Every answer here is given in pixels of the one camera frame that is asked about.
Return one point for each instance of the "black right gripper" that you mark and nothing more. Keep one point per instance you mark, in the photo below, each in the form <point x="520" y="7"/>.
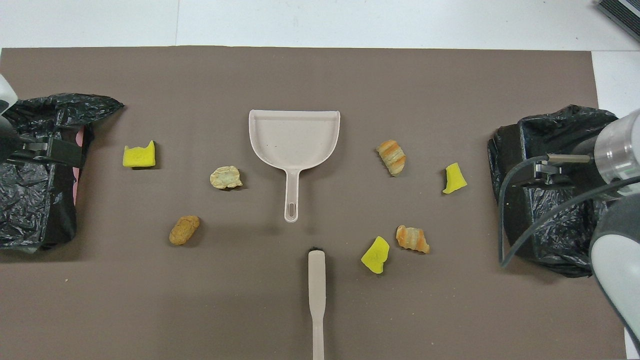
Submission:
<point x="542" y="172"/>

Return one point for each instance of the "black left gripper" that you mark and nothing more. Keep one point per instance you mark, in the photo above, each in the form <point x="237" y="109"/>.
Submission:
<point x="30" y="156"/>

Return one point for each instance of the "notched yellow sponge piece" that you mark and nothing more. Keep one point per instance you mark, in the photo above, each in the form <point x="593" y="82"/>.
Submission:
<point x="139" y="157"/>

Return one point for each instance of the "small yellow sponge piece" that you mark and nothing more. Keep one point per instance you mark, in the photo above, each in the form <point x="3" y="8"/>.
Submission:
<point x="454" y="180"/>

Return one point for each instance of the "brown toy nugget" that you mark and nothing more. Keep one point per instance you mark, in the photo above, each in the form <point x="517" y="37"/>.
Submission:
<point x="184" y="230"/>

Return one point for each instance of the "small striped toy croissant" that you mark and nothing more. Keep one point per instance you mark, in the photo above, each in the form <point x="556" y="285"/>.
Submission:
<point x="412" y="239"/>

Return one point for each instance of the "large striped toy croissant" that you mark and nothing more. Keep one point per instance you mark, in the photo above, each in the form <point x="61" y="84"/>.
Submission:
<point x="392" y="157"/>

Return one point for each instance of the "pale toy dumpling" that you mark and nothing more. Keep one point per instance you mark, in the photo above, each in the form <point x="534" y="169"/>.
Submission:
<point x="226" y="177"/>

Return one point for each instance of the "large yellow sponge piece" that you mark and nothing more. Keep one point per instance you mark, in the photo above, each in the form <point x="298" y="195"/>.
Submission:
<point x="376" y="256"/>

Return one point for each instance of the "beige plastic dustpan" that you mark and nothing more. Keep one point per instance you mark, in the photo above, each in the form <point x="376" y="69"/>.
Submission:
<point x="295" y="140"/>

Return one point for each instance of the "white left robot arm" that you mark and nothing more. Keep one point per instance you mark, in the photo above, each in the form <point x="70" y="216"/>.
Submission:
<point x="6" y="92"/>

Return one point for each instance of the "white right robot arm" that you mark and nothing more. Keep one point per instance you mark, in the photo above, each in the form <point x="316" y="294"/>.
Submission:
<point x="620" y="150"/>

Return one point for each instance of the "black bag lined pink bin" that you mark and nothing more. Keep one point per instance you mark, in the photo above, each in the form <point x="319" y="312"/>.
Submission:
<point x="30" y="200"/>

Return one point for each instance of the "dark grey ribbed device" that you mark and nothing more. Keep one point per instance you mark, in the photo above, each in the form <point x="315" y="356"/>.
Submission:
<point x="625" y="12"/>

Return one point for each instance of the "brown table mat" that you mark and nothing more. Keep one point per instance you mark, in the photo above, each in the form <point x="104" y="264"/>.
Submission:
<point x="300" y="75"/>

